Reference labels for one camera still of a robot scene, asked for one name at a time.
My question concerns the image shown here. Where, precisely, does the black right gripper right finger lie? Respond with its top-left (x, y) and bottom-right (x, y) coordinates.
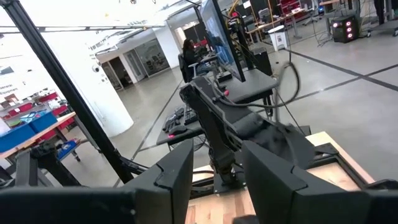
top-left (241, 140), bottom-right (398, 224)

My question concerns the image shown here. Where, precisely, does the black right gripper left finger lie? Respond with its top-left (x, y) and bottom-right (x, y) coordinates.
top-left (0, 139), bottom-right (194, 224)

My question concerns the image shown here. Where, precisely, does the black computer mouse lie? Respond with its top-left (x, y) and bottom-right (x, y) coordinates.
top-left (167, 124), bottom-right (188, 136)

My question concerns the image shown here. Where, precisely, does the black keyboard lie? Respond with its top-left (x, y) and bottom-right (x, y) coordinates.
top-left (183, 106), bottom-right (199, 126)

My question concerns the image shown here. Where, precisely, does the black desk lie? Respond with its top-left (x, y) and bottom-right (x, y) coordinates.
top-left (156, 67), bottom-right (280, 147)

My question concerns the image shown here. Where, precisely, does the white waste bin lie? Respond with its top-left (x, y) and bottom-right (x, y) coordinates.
top-left (267, 24), bottom-right (289, 52)

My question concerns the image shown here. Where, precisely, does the wooden work table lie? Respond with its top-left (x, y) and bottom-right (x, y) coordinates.
top-left (0, 111), bottom-right (82, 163)

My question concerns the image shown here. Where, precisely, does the white pillar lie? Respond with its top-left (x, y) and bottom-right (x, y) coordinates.
top-left (42, 29), bottom-right (135, 138)

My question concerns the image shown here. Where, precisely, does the large flat monitor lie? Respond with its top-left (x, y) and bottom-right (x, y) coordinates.
top-left (198, 0), bottom-right (247, 83)

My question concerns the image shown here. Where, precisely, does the person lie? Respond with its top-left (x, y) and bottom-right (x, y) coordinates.
top-left (181, 38), bottom-right (203, 77)

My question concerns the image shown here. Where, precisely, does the computer tower with glowing fans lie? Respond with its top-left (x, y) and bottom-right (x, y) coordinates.
top-left (330, 14), bottom-right (361, 44)

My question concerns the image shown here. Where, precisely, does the blue storage bin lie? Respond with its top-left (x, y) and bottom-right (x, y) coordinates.
top-left (0, 123), bottom-right (37, 154)
top-left (27, 111), bottom-right (59, 134)

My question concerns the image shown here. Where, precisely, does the red storage bin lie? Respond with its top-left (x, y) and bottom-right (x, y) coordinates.
top-left (6, 102), bottom-right (34, 117)
top-left (37, 91), bottom-right (60, 104)

